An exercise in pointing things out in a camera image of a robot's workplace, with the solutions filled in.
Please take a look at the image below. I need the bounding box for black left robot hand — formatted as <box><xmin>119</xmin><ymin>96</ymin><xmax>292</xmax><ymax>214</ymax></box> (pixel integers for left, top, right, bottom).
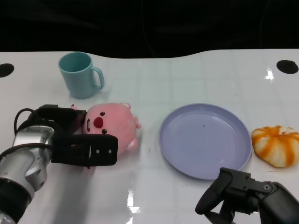
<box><xmin>28</xmin><ymin>105</ymin><xmax>119</xmax><ymax>168</ymax></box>

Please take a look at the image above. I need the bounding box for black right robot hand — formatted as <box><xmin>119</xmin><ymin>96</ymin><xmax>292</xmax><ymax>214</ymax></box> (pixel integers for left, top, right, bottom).
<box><xmin>195</xmin><ymin>167</ymin><xmax>299</xmax><ymax>224</ymax></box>

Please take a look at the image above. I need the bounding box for pink plush beaver doll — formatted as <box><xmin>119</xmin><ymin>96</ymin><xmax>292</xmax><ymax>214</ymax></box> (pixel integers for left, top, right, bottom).
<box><xmin>70</xmin><ymin>102</ymin><xmax>142</xmax><ymax>170</ymax></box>

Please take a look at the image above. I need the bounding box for lavender plastic plate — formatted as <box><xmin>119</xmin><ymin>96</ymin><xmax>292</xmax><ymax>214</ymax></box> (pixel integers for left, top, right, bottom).
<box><xmin>158</xmin><ymin>103</ymin><xmax>253</xmax><ymax>181</ymax></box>

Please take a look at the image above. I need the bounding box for orange white striped bun toy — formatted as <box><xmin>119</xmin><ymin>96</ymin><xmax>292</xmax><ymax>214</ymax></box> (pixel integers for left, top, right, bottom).
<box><xmin>250</xmin><ymin>125</ymin><xmax>299</xmax><ymax>168</ymax></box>

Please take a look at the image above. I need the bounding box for light blue plastic mug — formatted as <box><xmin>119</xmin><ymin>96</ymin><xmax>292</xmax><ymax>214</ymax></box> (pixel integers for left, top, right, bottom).
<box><xmin>58</xmin><ymin>52</ymin><xmax>105</xmax><ymax>99</ymax></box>

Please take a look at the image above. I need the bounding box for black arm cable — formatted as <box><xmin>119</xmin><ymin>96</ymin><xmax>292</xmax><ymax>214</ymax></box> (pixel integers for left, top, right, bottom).
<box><xmin>0</xmin><ymin>108</ymin><xmax>54</xmax><ymax>159</ymax></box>

